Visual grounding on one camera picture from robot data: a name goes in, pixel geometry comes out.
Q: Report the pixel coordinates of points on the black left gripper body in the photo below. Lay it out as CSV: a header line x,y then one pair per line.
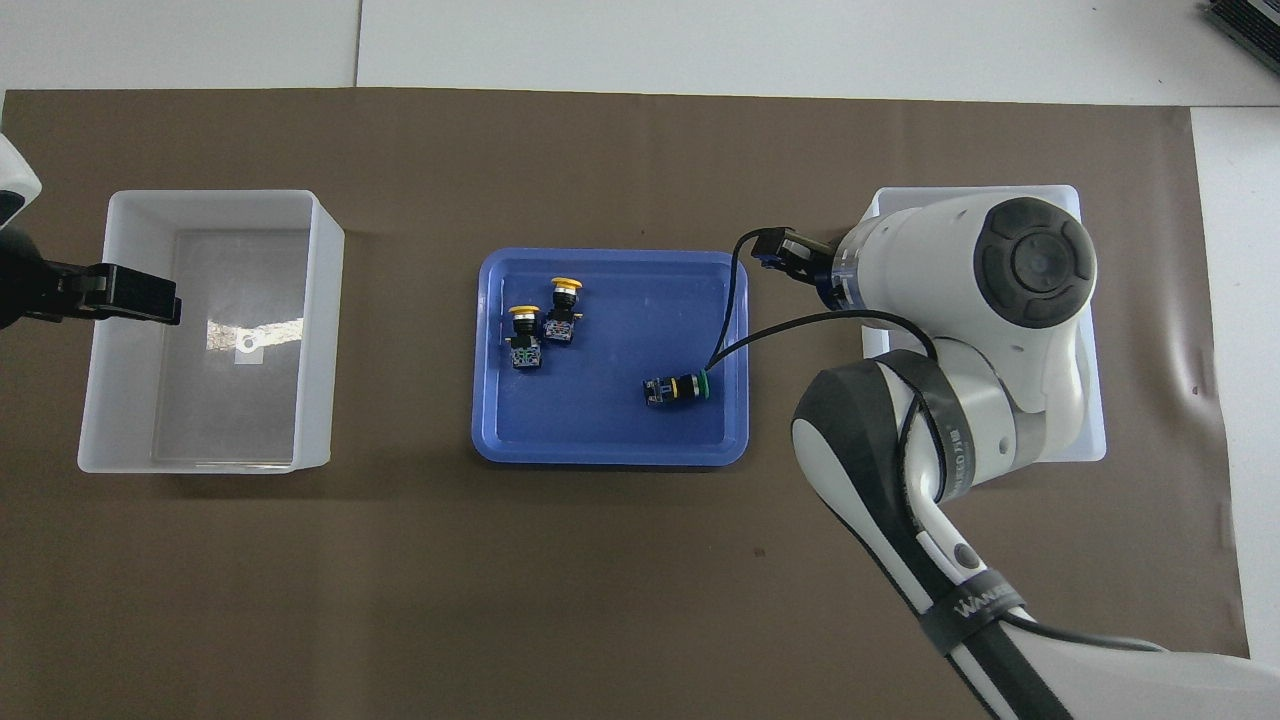
x,y
25,285

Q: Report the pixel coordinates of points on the translucent white plastic box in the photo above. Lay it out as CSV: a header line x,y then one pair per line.
x,y
1096,420
325,350

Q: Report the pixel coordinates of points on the blue plastic tray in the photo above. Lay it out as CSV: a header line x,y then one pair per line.
x,y
620,300

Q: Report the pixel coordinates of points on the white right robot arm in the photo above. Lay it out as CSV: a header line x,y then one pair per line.
x,y
1000,300

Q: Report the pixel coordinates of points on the brown paper table mat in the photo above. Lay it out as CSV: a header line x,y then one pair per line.
x,y
600,600

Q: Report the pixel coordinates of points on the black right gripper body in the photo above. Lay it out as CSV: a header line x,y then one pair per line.
x,y
805,258

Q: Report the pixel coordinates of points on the grey ribbed device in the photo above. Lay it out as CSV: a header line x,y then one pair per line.
x,y
1250,20

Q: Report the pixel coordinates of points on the yellow push button switch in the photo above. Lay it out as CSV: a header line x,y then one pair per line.
x,y
525,350
560,325

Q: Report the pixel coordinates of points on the green push button switch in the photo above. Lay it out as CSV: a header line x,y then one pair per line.
x,y
670,390

